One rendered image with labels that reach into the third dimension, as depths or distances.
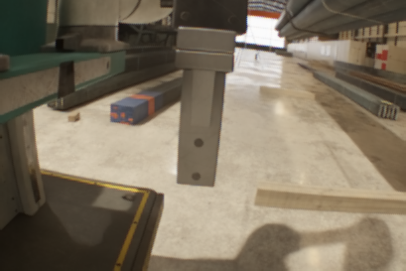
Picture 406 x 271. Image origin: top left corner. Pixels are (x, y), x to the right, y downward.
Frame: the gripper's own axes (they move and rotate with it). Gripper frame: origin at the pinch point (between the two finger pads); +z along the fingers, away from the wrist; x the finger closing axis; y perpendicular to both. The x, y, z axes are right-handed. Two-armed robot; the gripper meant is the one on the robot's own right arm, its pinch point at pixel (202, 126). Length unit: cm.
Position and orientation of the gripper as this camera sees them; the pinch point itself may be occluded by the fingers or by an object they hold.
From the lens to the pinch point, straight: 25.7
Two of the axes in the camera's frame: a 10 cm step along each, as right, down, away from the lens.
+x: -0.3, 2.6, -9.6
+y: -10.0, -0.9, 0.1
